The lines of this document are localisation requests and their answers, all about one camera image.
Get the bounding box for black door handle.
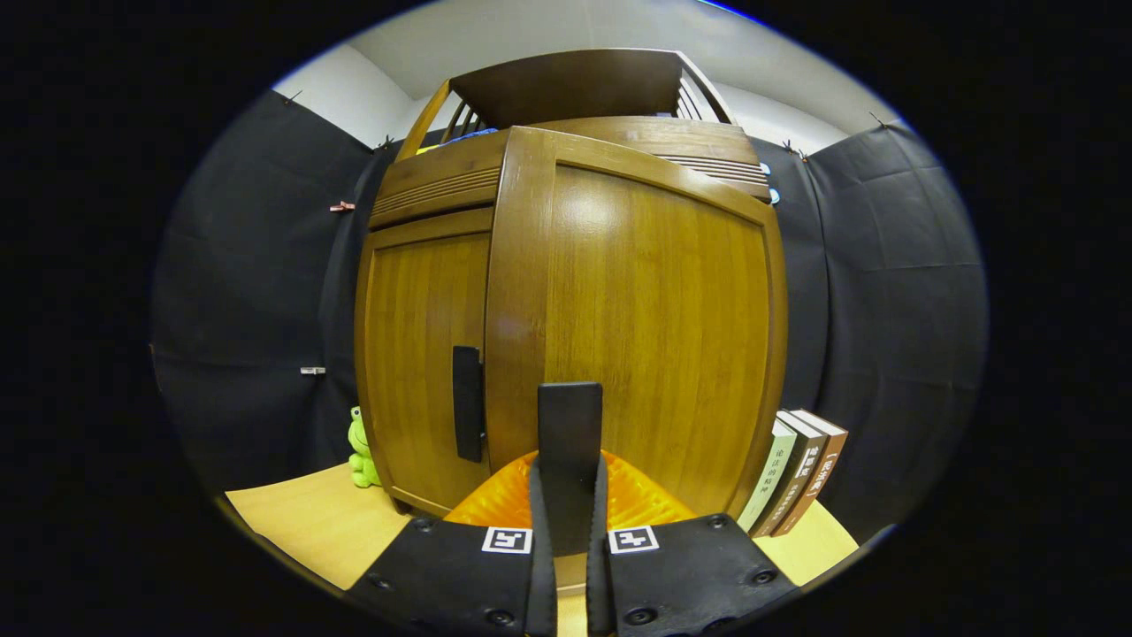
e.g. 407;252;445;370
453;346;486;464
538;382;603;556

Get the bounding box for brown tall book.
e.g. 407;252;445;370
771;409;849;538

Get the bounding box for wooden shoe cabinet door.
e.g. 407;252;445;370
484;126;789;523
355;208;494;518

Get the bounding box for green frog plush toy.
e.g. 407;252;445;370
348;406;383;489

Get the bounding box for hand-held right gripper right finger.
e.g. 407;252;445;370
585;449;801;637

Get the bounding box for wooden cabinet drawer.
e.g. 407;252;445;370
369;117;772;231

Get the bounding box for wooden double-door shoe cabinet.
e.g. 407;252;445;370
354;49;790;523

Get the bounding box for dark tall book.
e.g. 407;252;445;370
752;411;828;538

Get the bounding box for pale green tall book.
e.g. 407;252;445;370
737;420;799;533

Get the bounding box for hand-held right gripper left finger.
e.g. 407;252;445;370
343;449;560;637

